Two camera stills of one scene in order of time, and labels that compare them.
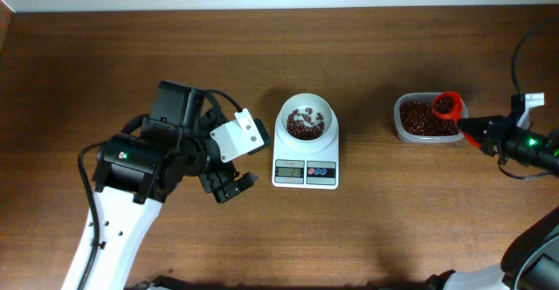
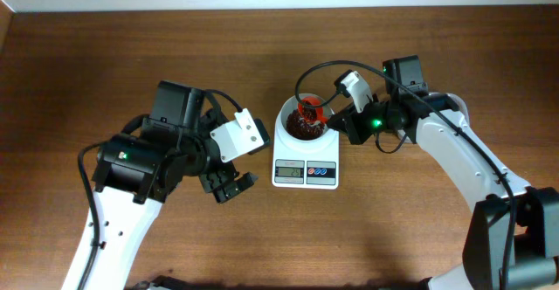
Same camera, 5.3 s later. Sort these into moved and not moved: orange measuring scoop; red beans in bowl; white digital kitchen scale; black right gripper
Moved: orange measuring scoop; black right gripper
Not moved: white digital kitchen scale; red beans in bowl
